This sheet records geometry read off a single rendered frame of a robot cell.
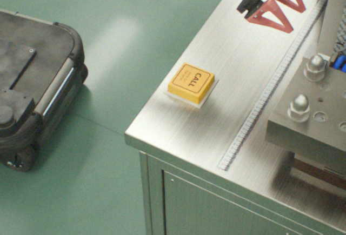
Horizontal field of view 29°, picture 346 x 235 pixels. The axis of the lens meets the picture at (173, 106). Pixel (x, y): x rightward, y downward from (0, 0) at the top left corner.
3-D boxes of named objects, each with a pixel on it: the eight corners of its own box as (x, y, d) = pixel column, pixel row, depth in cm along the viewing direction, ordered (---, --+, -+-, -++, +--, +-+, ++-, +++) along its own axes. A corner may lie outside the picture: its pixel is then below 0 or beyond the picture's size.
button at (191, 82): (184, 68, 135) (184, 60, 133) (214, 81, 133) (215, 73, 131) (167, 92, 131) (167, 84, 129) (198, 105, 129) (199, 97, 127)
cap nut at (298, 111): (292, 102, 112) (295, 85, 109) (312, 110, 111) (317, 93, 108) (283, 117, 110) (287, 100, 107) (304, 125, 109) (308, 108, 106)
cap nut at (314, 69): (307, 63, 118) (311, 46, 114) (327, 71, 117) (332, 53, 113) (299, 76, 116) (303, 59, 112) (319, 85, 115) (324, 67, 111)
